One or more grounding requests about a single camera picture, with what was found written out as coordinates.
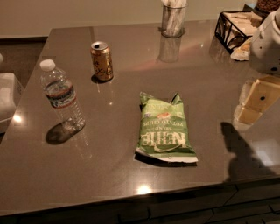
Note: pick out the green Kettle chips bag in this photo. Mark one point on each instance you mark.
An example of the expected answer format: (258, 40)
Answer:
(163, 130)

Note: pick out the dark snack bowl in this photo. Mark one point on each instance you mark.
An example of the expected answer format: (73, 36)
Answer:
(268, 5)

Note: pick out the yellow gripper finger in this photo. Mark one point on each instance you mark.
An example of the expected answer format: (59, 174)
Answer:
(244, 118)
(261, 93)

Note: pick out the gold soda can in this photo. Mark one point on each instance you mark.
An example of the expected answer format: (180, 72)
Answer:
(102, 62)

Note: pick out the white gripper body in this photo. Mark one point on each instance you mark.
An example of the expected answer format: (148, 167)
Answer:
(266, 49)

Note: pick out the white packet beside basket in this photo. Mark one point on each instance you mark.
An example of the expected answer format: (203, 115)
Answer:
(241, 53)

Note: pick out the clear cup with utensils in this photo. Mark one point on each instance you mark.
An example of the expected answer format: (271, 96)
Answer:
(174, 12)

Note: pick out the black wire condiment basket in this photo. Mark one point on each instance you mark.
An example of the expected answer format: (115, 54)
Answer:
(235, 27)

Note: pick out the clear plastic water bottle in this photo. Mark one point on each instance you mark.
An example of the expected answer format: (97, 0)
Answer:
(60, 92)

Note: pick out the white appliance at left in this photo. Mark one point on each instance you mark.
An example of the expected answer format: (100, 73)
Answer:
(10, 93)

